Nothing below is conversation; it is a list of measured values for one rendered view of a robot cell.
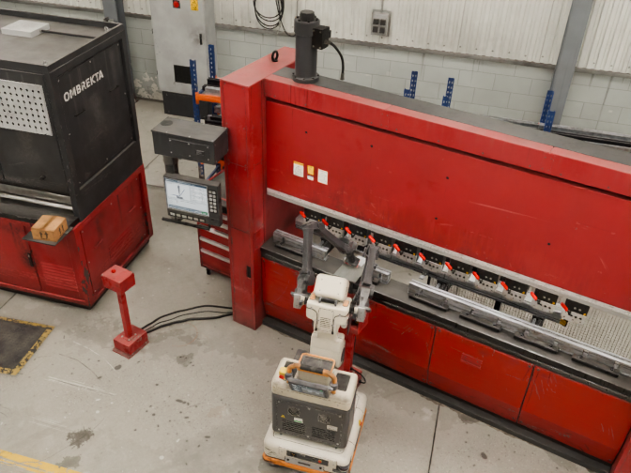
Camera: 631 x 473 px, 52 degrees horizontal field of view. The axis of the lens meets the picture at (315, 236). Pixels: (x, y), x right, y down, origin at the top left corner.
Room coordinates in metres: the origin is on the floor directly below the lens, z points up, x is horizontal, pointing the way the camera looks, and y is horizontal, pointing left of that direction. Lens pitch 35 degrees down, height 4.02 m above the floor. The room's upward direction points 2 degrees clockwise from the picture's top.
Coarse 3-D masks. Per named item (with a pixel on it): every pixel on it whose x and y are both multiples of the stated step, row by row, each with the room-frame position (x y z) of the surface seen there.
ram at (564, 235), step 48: (288, 144) 4.27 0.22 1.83; (336, 144) 4.08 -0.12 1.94; (384, 144) 3.90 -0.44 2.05; (432, 144) 3.78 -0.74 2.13; (288, 192) 4.27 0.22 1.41; (336, 192) 4.07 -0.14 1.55; (384, 192) 3.88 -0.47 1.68; (432, 192) 3.72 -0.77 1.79; (480, 192) 3.56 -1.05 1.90; (528, 192) 3.42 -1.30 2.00; (576, 192) 3.29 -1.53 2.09; (432, 240) 3.69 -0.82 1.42; (480, 240) 3.53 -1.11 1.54; (528, 240) 3.39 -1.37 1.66; (576, 240) 3.25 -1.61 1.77; (624, 240) 3.13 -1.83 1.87; (576, 288) 3.21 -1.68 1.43; (624, 288) 3.08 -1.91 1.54
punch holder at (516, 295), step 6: (510, 282) 3.40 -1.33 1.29; (516, 282) 3.38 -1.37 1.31; (510, 288) 3.40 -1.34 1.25; (516, 288) 3.38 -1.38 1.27; (522, 288) 3.36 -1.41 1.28; (528, 288) 3.39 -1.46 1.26; (504, 294) 3.41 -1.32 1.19; (510, 294) 3.39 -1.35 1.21; (516, 294) 3.37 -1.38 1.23; (522, 294) 3.36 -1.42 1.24; (516, 300) 3.36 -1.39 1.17; (522, 300) 3.35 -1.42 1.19
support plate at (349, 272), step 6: (342, 270) 3.84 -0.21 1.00; (348, 270) 3.84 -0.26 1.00; (354, 270) 3.84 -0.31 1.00; (360, 270) 3.85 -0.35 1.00; (336, 276) 3.78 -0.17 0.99; (342, 276) 3.77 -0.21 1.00; (348, 276) 3.77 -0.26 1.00; (354, 276) 3.78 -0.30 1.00; (360, 276) 3.78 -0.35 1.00; (354, 282) 3.70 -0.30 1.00
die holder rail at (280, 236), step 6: (276, 234) 4.34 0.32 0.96; (282, 234) 4.33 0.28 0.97; (288, 234) 4.34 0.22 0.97; (276, 240) 4.34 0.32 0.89; (282, 240) 4.32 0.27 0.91; (288, 240) 4.28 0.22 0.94; (294, 240) 4.25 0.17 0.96; (300, 240) 4.25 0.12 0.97; (294, 246) 4.26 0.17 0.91; (300, 246) 4.23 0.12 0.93; (312, 246) 4.18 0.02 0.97; (318, 246) 4.18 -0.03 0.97; (312, 252) 4.18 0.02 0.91; (318, 252) 4.15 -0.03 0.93; (324, 252) 4.13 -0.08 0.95; (318, 258) 4.14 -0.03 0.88; (324, 258) 4.13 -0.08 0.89
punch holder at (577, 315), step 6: (570, 300) 3.21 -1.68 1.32; (570, 306) 3.21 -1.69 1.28; (576, 306) 3.19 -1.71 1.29; (582, 306) 3.17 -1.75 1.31; (588, 306) 3.16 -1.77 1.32; (564, 312) 3.21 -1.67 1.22; (576, 312) 3.18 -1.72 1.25; (582, 312) 3.17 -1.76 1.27; (564, 318) 3.21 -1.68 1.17; (570, 318) 3.19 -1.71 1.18; (576, 318) 3.18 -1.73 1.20; (582, 318) 3.16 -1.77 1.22
